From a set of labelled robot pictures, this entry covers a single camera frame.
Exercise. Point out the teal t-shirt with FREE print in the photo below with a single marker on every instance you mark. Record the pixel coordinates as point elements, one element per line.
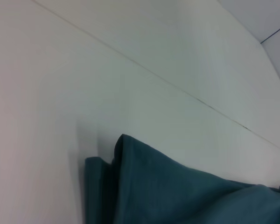
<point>177,191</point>

